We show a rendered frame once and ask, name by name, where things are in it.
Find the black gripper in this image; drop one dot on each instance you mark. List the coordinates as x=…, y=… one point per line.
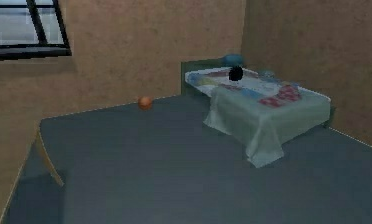
x=235, y=73

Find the bed with pale green blanket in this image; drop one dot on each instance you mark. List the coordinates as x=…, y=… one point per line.
x=267, y=116

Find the orange ball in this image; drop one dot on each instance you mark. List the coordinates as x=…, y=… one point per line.
x=145, y=103

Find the blue pillow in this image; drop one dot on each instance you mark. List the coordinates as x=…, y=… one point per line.
x=232, y=60

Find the black framed window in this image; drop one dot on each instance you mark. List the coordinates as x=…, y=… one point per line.
x=44, y=51

